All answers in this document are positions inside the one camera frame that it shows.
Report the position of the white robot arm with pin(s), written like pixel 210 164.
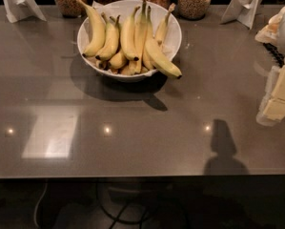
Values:
pixel 274 33

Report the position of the tall centre yellow banana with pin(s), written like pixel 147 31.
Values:
pixel 139 36

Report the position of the small lower yellow banana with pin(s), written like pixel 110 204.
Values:
pixel 118 61

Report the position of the right white paper stand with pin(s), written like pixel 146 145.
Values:
pixel 243 11

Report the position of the white paper stand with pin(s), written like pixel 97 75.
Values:
pixel 17 10
pixel 243 11

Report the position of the right glass cereal jar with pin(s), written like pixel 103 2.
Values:
pixel 193 9

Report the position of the left white paper stand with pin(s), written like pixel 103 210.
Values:
pixel 17 10

